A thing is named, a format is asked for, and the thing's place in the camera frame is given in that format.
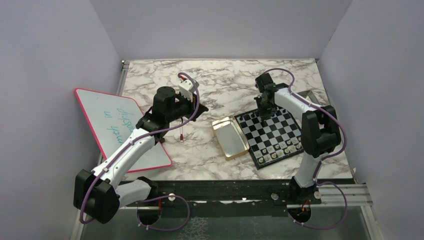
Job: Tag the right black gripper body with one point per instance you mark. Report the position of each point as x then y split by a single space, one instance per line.
266 109

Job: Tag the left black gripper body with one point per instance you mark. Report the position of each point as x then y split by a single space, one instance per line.
183 108

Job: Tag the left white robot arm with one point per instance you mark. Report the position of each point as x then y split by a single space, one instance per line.
97 193

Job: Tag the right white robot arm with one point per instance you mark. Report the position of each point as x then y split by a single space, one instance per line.
320 134

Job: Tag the white box of black pieces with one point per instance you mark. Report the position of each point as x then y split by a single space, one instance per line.
308 98

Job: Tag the small red white marker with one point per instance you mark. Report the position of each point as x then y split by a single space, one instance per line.
181 131

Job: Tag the black white chessboard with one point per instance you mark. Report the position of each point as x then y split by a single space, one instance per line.
274 134

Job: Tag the gold metal tin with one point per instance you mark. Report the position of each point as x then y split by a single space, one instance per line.
230 137

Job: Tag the red framed whiteboard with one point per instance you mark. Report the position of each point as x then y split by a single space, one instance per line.
112 118

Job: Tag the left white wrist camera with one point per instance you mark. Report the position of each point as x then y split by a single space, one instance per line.
187 89

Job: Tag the black table front rail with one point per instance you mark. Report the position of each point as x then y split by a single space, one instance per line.
215 198

